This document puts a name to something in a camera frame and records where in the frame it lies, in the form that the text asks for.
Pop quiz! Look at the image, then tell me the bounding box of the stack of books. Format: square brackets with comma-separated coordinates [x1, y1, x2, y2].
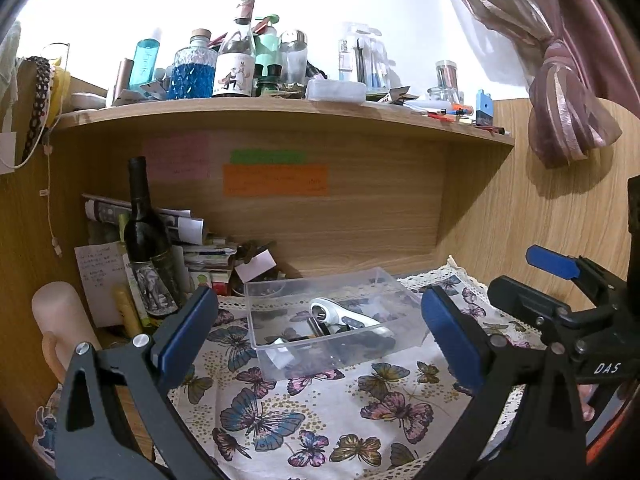
[171, 243, 238, 296]

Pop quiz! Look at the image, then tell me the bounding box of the blue cartoon box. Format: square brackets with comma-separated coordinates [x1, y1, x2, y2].
[32, 384, 62, 469]

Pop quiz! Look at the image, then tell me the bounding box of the butterfly print lace cloth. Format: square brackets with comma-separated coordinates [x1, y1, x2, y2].
[154, 253, 547, 480]

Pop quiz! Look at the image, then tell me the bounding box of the white handwritten note paper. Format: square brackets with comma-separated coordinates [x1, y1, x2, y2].
[75, 242, 127, 328]

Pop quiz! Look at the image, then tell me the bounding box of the clear glass jar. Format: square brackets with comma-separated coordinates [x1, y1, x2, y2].
[279, 30, 307, 84]

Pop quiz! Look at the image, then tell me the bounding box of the green sticky note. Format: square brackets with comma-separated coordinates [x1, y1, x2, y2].
[230, 148, 307, 165]

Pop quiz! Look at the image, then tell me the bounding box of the orange sticky note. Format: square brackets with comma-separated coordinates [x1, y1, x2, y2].
[222, 164, 329, 197]

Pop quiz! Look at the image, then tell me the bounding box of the white plastic case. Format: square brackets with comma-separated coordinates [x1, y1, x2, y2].
[306, 79, 367, 104]

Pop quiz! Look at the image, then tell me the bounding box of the right hand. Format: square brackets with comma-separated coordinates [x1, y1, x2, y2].
[577, 385, 598, 422]

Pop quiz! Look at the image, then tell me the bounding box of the yellow candle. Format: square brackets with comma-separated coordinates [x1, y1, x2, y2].
[113, 285, 143, 339]

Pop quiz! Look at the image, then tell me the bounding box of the blue glass bottle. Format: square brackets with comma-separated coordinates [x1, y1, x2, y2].
[167, 28, 218, 100]

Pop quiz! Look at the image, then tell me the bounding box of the teal tall bottle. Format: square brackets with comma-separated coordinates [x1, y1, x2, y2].
[128, 29, 162, 90]

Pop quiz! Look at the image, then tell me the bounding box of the pink curtain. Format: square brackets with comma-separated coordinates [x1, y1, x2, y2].
[462, 0, 639, 169]

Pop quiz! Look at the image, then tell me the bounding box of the white label liquor bottle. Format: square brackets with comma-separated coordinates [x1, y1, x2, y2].
[213, 0, 255, 98]

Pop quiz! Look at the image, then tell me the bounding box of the white power adapter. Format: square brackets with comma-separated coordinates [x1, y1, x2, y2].
[266, 337, 296, 370]

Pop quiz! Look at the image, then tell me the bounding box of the clear plastic box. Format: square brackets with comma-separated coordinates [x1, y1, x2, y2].
[244, 268, 428, 380]

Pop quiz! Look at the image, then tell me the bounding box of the small white cardboard box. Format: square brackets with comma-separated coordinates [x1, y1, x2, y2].
[234, 249, 277, 283]

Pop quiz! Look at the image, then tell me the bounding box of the pink sticky note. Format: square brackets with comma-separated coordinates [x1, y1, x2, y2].
[142, 132, 210, 183]

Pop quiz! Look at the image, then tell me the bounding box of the pink ceramic mug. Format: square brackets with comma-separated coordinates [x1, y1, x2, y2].
[32, 281, 102, 384]

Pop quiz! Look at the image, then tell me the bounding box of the dark wine bottle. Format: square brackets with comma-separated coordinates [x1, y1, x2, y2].
[124, 156, 186, 323]

